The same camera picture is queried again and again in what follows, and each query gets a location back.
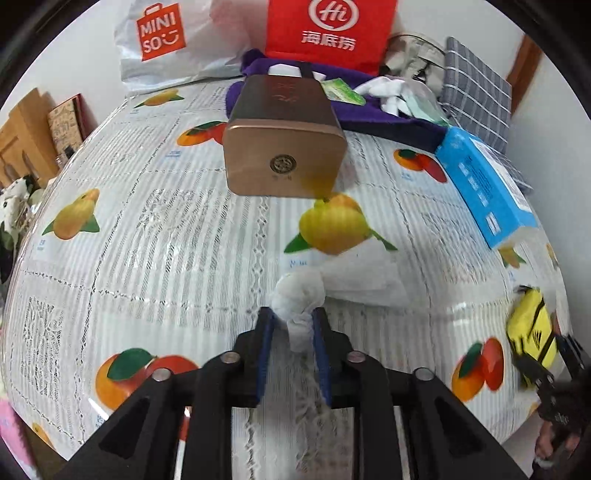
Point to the green snack packet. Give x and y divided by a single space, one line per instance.
339 91

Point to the yellow black soft pouch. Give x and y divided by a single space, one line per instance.
530 333

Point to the person's right hand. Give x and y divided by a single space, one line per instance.
550 446

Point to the white Miniso plastic bag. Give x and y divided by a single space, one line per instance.
163 44

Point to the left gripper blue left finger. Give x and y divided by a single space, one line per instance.
233 379

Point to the fruit print tablecloth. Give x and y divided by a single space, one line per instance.
140 253

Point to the beige canvas bag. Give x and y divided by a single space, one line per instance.
415 57

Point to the red Haidilao paper bag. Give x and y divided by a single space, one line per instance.
351 34

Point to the dark box with copper end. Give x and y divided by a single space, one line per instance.
282 139

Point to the blue tissue pack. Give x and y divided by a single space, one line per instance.
500 209

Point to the small patterned box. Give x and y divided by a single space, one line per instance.
70 123

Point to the purple towel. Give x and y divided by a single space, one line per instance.
367 119

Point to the mint green cloth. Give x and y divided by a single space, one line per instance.
423 104

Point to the white mesh gauze cloth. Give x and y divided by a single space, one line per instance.
365 274

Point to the grey checkered cushion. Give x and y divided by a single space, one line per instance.
477 99

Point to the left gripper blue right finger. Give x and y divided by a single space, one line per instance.
351 379

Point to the white soap bar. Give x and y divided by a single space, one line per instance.
294 71

